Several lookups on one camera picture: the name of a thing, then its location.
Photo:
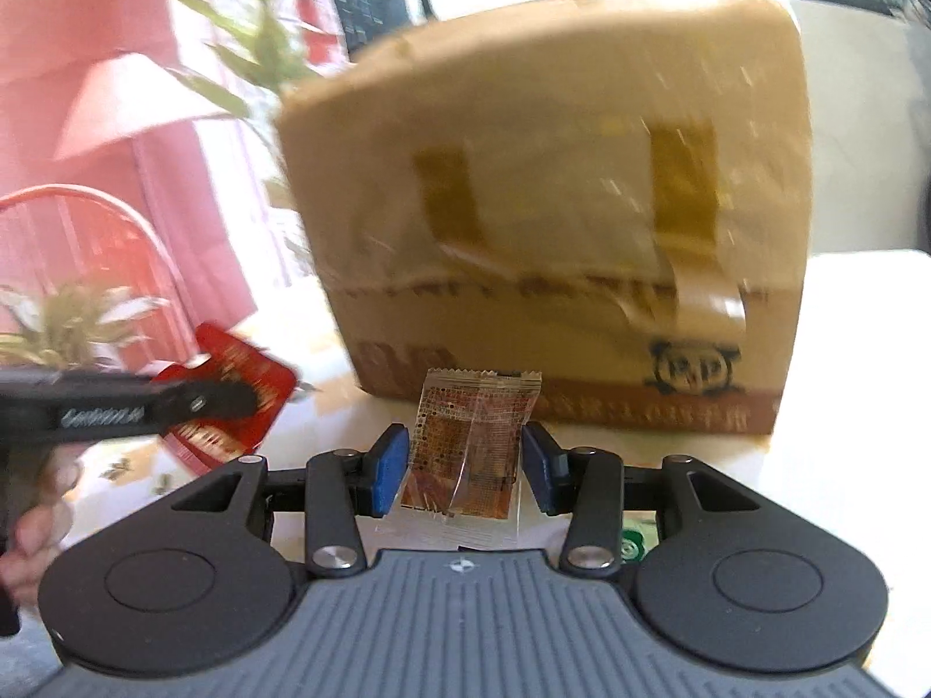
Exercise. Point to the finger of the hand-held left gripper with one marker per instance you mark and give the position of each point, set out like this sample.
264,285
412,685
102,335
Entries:
211,401

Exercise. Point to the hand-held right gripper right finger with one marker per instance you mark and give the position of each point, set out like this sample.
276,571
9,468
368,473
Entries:
540,465

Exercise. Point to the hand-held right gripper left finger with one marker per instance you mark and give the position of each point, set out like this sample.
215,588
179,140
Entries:
389,469

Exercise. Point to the red snack packet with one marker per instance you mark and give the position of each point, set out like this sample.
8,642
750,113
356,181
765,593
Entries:
247,385

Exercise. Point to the brown clear snack packet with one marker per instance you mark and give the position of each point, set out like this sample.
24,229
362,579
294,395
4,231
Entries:
465,443

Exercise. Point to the plastic-lined cardboard box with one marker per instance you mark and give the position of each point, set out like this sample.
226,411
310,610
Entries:
567,182

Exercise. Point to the person's left hand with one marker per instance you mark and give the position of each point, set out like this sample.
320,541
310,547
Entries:
47,516

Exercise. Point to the green white snack packet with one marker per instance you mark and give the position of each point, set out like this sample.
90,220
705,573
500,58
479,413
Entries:
640,538

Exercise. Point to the printed wall backdrop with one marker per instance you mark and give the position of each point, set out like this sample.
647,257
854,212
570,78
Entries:
94,123

